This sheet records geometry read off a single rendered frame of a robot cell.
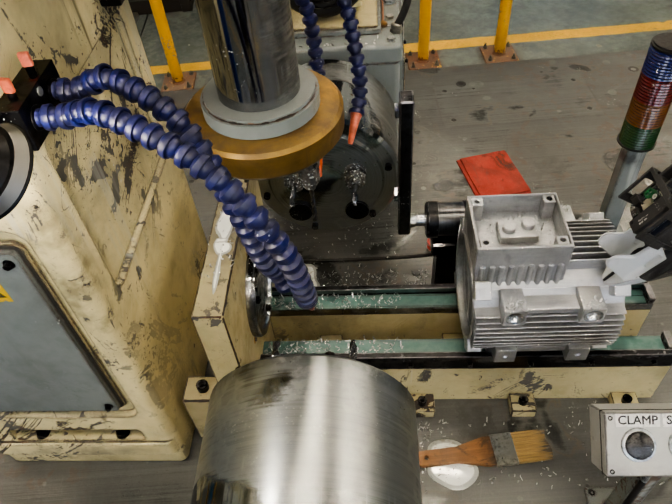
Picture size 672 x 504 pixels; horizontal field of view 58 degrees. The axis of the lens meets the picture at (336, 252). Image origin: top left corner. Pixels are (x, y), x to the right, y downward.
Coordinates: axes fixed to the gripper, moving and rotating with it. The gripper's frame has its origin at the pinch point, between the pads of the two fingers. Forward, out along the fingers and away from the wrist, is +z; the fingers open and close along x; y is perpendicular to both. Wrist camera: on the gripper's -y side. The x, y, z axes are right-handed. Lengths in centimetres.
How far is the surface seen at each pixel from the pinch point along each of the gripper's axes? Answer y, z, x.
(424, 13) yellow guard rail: -37, 73, -237
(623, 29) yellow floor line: -147, 41, -264
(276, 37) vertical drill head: 51, -9, -3
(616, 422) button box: 3.7, 3.6, 19.5
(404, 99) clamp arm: 30.8, -0.1, -18.7
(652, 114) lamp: -12.0, -8.4, -33.1
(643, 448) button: 1.0, 3.3, 21.9
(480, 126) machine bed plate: -11, 28, -73
